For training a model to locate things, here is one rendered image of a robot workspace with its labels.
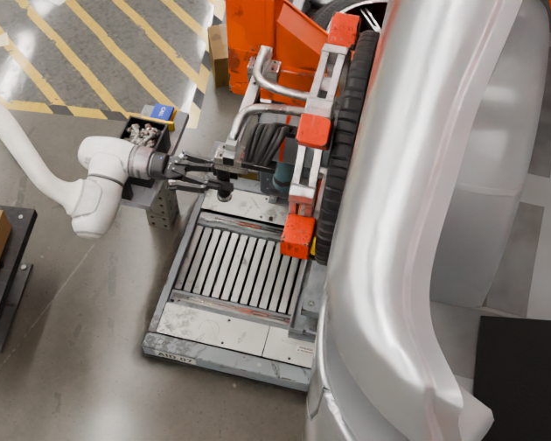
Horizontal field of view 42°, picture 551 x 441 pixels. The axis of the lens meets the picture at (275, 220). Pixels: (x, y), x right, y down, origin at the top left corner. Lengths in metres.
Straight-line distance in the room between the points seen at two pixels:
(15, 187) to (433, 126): 2.39
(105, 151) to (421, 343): 1.33
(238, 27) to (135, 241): 0.98
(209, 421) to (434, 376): 1.74
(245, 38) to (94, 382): 1.28
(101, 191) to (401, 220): 1.20
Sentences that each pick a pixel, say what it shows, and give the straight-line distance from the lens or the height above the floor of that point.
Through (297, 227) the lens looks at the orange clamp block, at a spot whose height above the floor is 0.88.
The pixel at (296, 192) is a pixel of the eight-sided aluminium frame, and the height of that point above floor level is 0.97.
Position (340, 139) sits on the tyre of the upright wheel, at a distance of 1.72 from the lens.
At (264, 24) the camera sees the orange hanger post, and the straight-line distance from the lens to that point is 2.38.
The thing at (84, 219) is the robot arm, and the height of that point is 0.82.
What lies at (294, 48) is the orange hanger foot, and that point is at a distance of 2.45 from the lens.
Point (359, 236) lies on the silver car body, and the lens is 0.94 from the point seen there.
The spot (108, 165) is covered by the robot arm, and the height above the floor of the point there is 0.86.
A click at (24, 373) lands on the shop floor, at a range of 2.74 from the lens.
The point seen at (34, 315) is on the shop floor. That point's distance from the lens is 2.83.
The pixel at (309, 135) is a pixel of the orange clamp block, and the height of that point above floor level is 1.14.
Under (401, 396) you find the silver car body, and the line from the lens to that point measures 0.90.
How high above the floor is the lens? 2.42
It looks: 56 degrees down
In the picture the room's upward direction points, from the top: 2 degrees clockwise
